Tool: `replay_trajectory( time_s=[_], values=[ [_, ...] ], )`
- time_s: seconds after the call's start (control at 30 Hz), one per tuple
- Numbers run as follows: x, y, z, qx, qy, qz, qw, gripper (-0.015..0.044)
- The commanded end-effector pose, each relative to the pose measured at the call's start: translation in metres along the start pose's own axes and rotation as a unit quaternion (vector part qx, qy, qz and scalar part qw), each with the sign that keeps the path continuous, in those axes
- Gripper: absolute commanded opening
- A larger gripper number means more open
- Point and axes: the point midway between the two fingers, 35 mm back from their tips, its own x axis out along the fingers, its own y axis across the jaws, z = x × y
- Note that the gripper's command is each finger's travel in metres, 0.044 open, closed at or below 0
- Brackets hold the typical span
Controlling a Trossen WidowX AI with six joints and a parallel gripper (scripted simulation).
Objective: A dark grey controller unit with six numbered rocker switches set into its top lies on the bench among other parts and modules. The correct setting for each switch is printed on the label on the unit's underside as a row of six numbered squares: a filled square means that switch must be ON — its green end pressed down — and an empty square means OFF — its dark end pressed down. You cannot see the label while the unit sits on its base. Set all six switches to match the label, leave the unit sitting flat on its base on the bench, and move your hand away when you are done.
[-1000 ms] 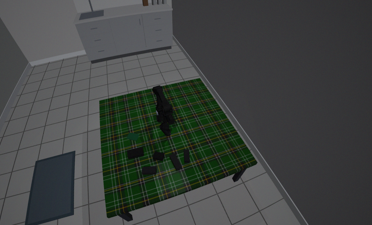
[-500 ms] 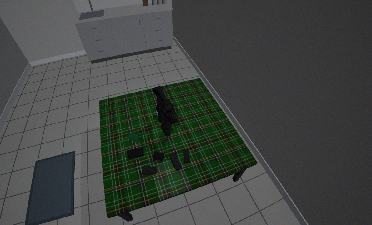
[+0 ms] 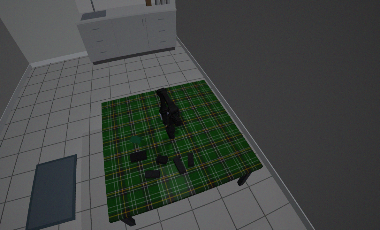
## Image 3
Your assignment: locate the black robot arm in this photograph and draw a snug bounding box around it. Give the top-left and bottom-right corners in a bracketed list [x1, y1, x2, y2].
[156, 88, 182, 127]

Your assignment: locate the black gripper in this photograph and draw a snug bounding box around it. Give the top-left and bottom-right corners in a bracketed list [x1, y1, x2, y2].
[168, 114, 175, 133]

